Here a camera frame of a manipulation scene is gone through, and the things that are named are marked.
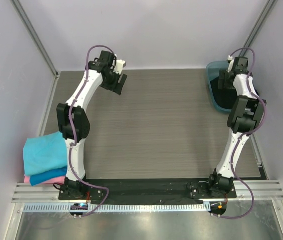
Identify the black t shirt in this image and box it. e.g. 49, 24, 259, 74
209, 77, 238, 110

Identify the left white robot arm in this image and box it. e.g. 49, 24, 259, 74
56, 50, 127, 200

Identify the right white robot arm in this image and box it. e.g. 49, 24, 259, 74
206, 56, 266, 198

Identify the teal plastic bin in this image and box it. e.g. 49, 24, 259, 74
205, 59, 260, 115

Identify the light blue folded shirt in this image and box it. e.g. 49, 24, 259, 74
23, 132, 68, 176

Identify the dark blue folded shirt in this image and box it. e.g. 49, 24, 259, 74
30, 167, 68, 184

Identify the pink folded shirt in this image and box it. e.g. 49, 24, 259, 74
24, 176, 66, 186

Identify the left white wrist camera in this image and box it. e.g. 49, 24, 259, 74
113, 59, 127, 75

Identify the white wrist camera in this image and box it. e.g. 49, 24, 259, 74
227, 55, 235, 73
113, 59, 127, 75

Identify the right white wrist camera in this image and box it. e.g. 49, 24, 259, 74
227, 55, 235, 73

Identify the right frame post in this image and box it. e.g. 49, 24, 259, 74
243, 0, 278, 48

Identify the frame post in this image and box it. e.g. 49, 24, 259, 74
10, 0, 59, 78
243, 0, 278, 48

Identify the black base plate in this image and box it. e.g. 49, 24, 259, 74
58, 177, 238, 206

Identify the left frame post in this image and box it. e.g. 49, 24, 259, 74
10, 0, 59, 78

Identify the slotted cable duct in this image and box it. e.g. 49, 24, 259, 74
23, 202, 211, 213

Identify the aluminium extrusion rail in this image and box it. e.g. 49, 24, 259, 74
11, 180, 283, 203

